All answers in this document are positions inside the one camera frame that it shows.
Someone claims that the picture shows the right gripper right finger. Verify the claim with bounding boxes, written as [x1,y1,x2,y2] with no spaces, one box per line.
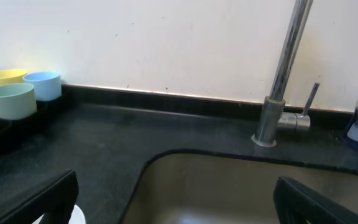
[273,175,358,224]

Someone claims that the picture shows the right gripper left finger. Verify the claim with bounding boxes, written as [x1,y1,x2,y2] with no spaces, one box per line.
[0,169,80,224]

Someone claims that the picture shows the white cup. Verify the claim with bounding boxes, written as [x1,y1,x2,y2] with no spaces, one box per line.
[31,203,86,224]

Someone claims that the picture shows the steel sink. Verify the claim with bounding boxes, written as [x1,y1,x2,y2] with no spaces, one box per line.
[118,148,358,224]

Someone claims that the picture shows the steel tap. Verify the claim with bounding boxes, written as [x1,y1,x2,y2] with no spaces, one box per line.
[250,0,320,147]

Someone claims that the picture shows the green cup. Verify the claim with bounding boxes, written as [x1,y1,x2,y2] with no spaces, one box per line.
[0,82,38,121]

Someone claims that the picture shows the blue cup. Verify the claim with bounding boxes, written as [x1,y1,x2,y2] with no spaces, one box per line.
[22,71,62,102]

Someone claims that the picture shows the yellow cup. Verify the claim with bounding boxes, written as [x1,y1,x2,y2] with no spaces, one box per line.
[0,68,28,87]

